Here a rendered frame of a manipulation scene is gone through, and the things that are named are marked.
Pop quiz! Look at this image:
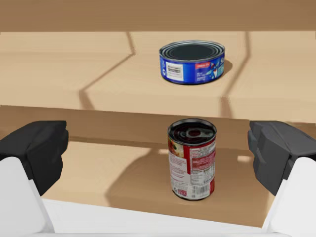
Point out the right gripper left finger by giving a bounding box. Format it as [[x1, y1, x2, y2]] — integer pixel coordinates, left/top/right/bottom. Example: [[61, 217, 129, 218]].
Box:
[[0, 120, 69, 234]]

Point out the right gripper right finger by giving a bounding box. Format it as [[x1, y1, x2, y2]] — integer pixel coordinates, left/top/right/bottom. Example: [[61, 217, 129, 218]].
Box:
[[247, 120, 316, 234]]

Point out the red and white can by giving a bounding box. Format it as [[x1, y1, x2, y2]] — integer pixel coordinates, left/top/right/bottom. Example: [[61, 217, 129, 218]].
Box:
[[167, 118, 217, 200]]

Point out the blue flat can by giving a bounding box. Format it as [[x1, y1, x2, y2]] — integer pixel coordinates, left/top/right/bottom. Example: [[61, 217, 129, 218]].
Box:
[[158, 40, 226, 85]]

